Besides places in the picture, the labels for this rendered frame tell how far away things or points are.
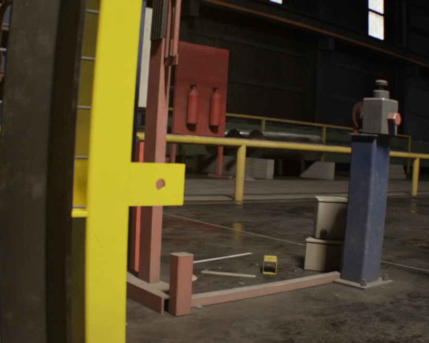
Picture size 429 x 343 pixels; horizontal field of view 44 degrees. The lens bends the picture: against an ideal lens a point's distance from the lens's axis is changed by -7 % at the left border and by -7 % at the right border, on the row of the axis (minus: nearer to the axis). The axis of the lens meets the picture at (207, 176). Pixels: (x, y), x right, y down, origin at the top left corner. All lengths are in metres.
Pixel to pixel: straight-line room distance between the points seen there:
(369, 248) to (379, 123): 0.44
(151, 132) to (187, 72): 6.39
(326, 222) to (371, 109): 0.52
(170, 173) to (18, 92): 0.34
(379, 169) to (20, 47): 1.74
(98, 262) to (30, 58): 0.28
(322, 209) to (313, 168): 7.88
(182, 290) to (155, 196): 0.88
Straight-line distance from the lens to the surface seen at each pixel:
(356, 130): 10.64
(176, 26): 1.65
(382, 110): 1.99
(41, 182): 0.39
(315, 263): 2.25
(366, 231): 2.01
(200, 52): 8.21
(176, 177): 0.70
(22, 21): 0.39
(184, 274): 1.54
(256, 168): 8.96
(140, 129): 8.67
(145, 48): 2.07
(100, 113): 0.58
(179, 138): 4.56
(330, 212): 2.25
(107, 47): 0.59
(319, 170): 10.02
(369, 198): 2.00
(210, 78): 8.29
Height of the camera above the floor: 0.47
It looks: 3 degrees down
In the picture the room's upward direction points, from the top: 3 degrees clockwise
